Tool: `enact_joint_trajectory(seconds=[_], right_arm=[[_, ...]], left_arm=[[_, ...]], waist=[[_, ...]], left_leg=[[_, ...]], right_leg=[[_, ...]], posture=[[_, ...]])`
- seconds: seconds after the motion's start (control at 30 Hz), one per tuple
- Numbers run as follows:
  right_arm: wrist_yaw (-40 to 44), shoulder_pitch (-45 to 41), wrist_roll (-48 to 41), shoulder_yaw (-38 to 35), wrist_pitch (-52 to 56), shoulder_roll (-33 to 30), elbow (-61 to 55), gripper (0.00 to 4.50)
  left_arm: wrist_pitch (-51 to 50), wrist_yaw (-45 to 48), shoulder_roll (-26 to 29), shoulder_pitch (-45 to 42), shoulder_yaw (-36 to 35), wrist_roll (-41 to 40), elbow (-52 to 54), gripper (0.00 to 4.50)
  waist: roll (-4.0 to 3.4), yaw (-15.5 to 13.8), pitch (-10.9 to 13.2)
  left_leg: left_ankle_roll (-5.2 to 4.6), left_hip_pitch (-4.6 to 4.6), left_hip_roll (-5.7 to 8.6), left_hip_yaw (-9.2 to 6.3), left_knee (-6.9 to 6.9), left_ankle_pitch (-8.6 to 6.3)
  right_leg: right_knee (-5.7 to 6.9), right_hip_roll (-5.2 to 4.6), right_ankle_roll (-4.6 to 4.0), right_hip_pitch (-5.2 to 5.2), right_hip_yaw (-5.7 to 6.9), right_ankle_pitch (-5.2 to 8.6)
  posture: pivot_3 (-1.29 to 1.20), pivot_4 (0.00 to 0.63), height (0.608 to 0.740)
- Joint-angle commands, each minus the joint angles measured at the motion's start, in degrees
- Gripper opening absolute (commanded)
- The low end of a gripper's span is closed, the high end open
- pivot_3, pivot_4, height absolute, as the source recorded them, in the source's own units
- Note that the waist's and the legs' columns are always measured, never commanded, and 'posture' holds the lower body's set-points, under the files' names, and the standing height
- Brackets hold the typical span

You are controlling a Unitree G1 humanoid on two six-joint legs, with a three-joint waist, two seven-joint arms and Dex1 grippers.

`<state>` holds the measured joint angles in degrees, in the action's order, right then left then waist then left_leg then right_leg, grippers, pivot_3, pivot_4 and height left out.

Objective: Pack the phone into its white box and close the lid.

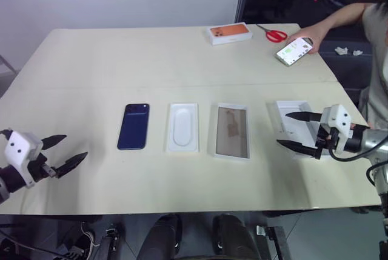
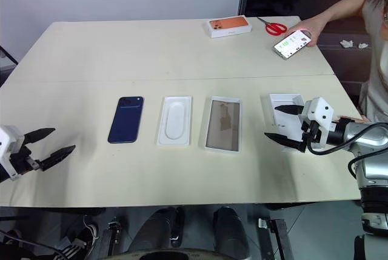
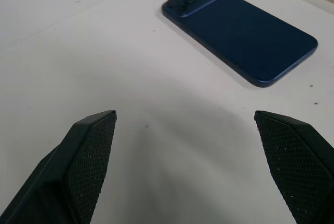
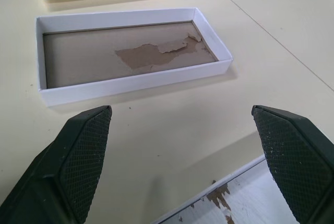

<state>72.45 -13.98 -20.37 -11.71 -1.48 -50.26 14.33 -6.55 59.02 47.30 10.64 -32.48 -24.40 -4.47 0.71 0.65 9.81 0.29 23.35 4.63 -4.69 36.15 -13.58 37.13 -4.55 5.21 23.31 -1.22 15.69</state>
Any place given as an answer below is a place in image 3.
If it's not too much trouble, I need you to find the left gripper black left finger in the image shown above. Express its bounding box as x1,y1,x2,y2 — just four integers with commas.
0,110,117,224

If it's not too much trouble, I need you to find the dark blue smartphone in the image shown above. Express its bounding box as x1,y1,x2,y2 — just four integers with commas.
161,0,318,88

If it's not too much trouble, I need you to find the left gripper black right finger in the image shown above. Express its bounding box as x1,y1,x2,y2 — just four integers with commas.
254,110,334,224

